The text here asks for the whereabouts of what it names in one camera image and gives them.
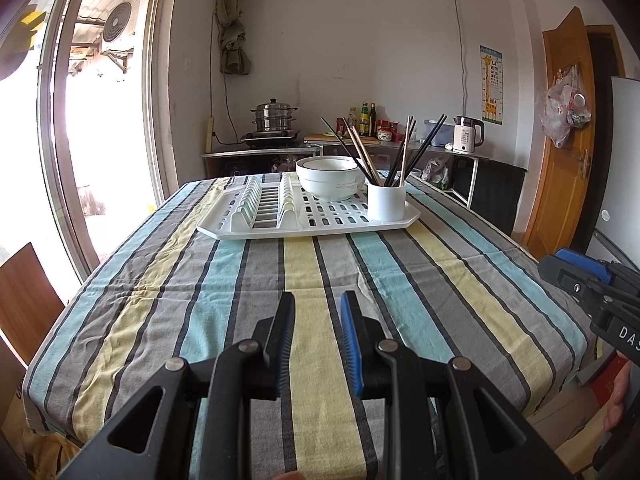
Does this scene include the black cabinet panel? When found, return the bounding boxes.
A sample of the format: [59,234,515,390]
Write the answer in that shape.
[469,156,528,237]

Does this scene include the black induction stove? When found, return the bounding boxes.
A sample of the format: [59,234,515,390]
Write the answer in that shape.
[240,131,301,146]

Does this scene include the white plastic dish rack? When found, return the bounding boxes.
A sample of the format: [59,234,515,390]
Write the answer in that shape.
[196,172,422,240]

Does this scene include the white bowl black rim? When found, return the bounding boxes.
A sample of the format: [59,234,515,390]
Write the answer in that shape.
[296,156,368,202]
[300,156,362,170]

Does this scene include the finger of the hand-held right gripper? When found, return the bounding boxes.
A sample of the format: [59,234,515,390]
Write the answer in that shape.
[539,255,608,306]
[556,247,640,291]

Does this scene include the wooden cutting board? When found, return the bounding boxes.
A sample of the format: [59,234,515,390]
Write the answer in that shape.
[303,132,382,144]

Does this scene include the striped tablecloth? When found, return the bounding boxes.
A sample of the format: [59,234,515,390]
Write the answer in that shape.
[22,172,606,480]

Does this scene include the steel steamer pot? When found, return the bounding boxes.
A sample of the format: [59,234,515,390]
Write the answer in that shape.
[249,98,300,134]

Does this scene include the sliding glass door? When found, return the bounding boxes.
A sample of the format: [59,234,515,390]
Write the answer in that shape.
[0,0,182,283]

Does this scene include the white refrigerator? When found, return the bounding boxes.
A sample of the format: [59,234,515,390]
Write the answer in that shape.
[584,76,640,273]

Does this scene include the yellow printed bag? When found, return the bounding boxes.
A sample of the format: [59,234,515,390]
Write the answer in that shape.
[0,350,83,480]

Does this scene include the person's right hand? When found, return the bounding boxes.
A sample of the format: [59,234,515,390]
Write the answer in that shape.
[603,357,635,433]

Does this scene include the yellow window sticker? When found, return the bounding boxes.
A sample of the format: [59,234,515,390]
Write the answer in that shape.
[0,3,49,79]

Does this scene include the white electric kettle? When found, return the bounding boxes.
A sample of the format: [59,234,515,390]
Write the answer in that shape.
[452,115,486,155]

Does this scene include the red cardboard box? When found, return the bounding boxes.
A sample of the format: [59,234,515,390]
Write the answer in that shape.
[580,359,626,402]

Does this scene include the clear plastic bag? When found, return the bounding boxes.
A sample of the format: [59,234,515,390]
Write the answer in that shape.
[422,157,451,184]

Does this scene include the grey tied curtain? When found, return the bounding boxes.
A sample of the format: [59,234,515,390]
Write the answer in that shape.
[215,0,254,76]

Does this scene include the hanging plastic bags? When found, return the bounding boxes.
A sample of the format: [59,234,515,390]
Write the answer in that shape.
[542,72,594,149]

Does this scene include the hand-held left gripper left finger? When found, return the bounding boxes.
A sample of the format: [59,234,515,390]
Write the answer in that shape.
[60,291,297,480]

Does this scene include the wooden chair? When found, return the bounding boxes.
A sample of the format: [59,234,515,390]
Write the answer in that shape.
[0,242,66,367]

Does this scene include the outdoor fan unit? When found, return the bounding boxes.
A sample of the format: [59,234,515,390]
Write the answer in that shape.
[99,0,137,57]

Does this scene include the white cup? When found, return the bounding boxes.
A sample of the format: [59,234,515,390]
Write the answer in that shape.
[367,180,407,222]

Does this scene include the blue lidded plastic container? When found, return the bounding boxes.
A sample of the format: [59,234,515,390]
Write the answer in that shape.
[423,119,456,149]

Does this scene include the giraffe wall poster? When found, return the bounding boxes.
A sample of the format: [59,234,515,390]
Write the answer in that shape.
[479,44,503,126]

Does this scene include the wooden door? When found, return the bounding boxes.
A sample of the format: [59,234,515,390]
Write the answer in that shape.
[522,7,602,262]

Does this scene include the air conditioner power cable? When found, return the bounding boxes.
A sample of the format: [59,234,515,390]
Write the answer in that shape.
[451,0,469,119]

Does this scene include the wooden chopstick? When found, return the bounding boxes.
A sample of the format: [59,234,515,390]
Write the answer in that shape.
[342,118,378,186]
[348,126,382,186]
[397,115,413,187]
[352,126,384,187]

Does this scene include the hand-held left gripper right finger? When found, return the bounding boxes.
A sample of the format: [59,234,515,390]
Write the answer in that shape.
[341,291,571,480]

